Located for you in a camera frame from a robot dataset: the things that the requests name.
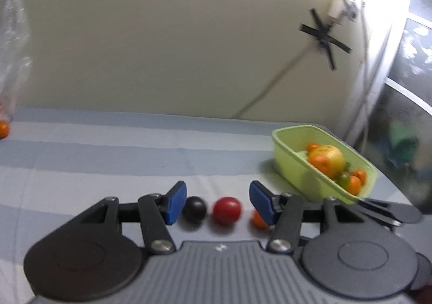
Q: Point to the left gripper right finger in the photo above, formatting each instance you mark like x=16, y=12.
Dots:
x=285, y=213

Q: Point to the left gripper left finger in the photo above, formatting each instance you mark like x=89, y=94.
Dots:
x=154, y=212

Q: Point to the black plum tomato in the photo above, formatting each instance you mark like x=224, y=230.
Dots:
x=194, y=210

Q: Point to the red cherry tomato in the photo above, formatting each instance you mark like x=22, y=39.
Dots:
x=227, y=211

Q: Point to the orange mandarin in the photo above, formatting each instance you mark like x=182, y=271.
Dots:
x=312, y=146
x=320, y=162

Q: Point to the green tomato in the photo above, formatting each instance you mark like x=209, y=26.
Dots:
x=344, y=180

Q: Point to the orange tomato with stem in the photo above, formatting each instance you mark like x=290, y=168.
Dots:
x=355, y=185

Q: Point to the large yellow grapefruit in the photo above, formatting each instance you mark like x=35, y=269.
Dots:
x=334, y=154

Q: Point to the orange cherry tomato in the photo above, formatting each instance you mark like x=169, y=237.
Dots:
x=360, y=174

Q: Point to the orange tomato in cluster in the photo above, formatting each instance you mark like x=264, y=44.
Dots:
x=258, y=222

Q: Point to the green plastic basket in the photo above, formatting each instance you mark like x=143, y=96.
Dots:
x=291, y=162

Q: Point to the striped blue bedsheet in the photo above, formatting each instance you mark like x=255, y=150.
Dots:
x=57, y=163

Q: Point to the orange tomato by bag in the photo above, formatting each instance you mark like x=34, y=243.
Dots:
x=4, y=129

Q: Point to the black tape cross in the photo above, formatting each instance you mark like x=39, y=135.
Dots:
x=321, y=33

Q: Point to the clear plastic bag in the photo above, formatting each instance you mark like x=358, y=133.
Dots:
x=15, y=68

